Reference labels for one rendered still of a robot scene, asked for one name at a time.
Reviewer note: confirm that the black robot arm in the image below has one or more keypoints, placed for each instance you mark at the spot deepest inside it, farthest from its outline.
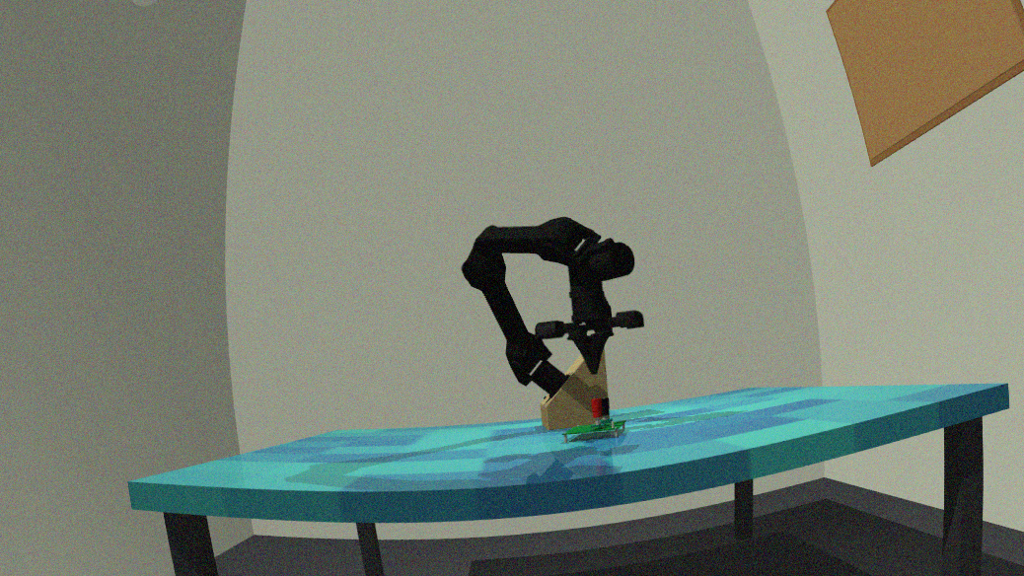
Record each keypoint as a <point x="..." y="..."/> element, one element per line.
<point x="554" y="241"/>

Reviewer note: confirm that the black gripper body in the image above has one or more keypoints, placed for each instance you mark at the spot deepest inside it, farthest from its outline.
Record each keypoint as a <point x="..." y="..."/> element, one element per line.
<point x="588" y="306"/>

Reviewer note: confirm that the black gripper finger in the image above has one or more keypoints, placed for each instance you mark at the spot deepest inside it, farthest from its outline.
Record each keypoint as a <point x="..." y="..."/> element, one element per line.
<point x="598" y="341"/>
<point x="583" y="343"/>

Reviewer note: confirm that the green circuit board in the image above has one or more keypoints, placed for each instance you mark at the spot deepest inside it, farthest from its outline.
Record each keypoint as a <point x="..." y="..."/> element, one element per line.
<point x="600" y="407"/>

